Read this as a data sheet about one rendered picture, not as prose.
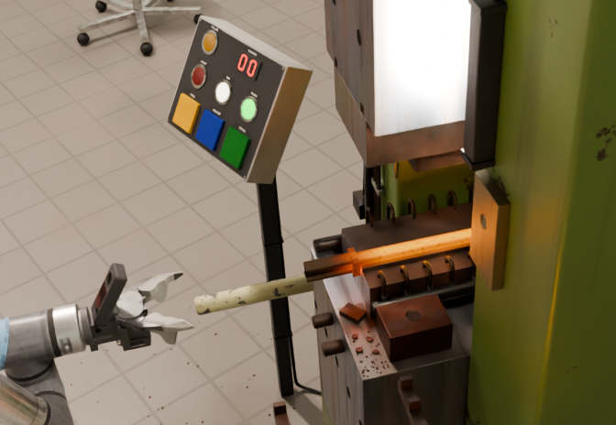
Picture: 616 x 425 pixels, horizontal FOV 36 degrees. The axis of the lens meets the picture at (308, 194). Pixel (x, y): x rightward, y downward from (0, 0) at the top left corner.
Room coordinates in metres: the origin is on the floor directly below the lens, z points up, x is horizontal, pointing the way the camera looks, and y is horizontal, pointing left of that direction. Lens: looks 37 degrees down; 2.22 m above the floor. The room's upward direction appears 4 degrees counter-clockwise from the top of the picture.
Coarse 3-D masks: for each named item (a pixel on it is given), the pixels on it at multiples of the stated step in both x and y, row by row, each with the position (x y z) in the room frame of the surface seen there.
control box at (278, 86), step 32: (224, 32) 1.96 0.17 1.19; (192, 64) 1.99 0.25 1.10; (224, 64) 1.91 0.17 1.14; (288, 64) 1.79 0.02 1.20; (192, 96) 1.94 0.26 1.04; (256, 96) 1.80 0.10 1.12; (288, 96) 1.77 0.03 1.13; (224, 128) 1.82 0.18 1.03; (256, 128) 1.75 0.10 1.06; (288, 128) 1.77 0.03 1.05; (224, 160) 1.77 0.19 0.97; (256, 160) 1.71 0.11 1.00
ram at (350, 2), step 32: (352, 0) 1.35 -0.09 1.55; (384, 0) 1.25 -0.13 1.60; (416, 0) 1.26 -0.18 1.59; (448, 0) 1.27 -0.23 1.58; (352, 32) 1.35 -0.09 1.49; (384, 32) 1.25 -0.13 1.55; (416, 32) 1.26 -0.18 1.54; (448, 32) 1.27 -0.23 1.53; (352, 64) 1.36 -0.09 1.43; (384, 64) 1.25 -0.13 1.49; (416, 64) 1.26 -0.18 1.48; (448, 64) 1.27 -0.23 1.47; (384, 96) 1.25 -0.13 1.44; (416, 96) 1.26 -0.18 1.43; (448, 96) 1.27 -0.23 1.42; (384, 128) 1.25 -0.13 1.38; (416, 128) 1.26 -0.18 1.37
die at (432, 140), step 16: (336, 80) 1.47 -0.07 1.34; (336, 96) 1.47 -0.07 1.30; (352, 96) 1.37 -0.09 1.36; (352, 112) 1.37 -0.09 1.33; (352, 128) 1.37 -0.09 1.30; (368, 128) 1.29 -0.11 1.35; (432, 128) 1.31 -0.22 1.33; (448, 128) 1.32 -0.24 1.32; (464, 128) 1.33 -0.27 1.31; (368, 144) 1.29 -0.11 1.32; (384, 144) 1.30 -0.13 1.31; (400, 144) 1.30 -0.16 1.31; (416, 144) 1.31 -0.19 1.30; (432, 144) 1.31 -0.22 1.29; (448, 144) 1.32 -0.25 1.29; (368, 160) 1.29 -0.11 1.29; (384, 160) 1.30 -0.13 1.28; (400, 160) 1.30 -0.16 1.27
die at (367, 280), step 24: (408, 216) 1.51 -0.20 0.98; (432, 216) 1.50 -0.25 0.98; (456, 216) 1.49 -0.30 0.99; (360, 240) 1.43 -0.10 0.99; (384, 240) 1.43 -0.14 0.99; (408, 240) 1.41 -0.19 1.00; (384, 264) 1.35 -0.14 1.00; (408, 264) 1.35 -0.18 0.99; (432, 264) 1.35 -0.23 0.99; (456, 264) 1.34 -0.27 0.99; (360, 288) 1.35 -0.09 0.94
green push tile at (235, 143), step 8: (232, 128) 1.79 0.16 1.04; (232, 136) 1.78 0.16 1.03; (240, 136) 1.76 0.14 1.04; (224, 144) 1.79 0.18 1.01; (232, 144) 1.77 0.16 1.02; (240, 144) 1.75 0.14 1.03; (248, 144) 1.74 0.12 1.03; (224, 152) 1.77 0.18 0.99; (232, 152) 1.76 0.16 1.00; (240, 152) 1.74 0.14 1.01; (232, 160) 1.74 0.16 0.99; (240, 160) 1.73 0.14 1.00; (240, 168) 1.73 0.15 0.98
